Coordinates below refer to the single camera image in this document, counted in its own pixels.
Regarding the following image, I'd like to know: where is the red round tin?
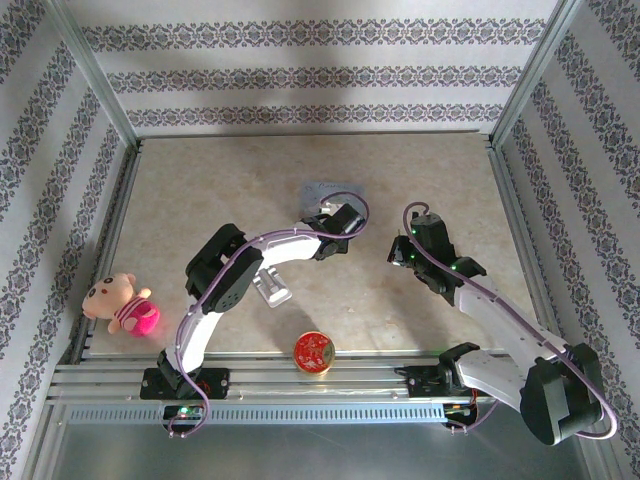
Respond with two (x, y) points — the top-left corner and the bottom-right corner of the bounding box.
(292, 330), (335, 377)

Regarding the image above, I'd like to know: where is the pink plush toy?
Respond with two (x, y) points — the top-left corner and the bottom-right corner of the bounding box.
(82, 272), (162, 339)

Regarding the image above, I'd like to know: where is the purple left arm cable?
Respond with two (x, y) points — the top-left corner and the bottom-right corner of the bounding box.
(167, 192), (371, 440)

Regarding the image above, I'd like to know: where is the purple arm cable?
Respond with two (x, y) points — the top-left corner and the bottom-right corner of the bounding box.
(402, 201), (620, 441)
(167, 192), (371, 440)

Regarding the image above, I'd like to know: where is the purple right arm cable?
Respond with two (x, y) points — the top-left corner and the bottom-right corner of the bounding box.
(402, 201), (620, 441)

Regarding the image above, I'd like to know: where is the aluminium side base rail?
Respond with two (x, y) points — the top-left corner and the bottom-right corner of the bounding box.
(487, 139), (569, 359)
(72, 139), (146, 364)

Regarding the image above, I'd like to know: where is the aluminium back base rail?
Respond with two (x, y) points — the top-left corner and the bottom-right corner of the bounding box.
(137, 130), (494, 141)

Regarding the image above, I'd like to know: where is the silver metal bracket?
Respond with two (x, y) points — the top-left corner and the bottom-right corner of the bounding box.
(252, 267), (294, 307)

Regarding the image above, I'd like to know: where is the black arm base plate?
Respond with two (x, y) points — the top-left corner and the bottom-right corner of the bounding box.
(405, 366), (481, 401)
(139, 367), (231, 400)

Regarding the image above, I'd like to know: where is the aluminium front rail beam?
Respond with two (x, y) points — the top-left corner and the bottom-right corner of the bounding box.
(47, 352), (594, 406)

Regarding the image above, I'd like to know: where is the grey slotted cable duct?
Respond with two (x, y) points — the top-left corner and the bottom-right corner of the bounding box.
(64, 403), (449, 425)

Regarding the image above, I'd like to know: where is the aluminium frame post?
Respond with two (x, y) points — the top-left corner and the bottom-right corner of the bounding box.
(42, 0), (144, 151)
(487, 0), (586, 149)

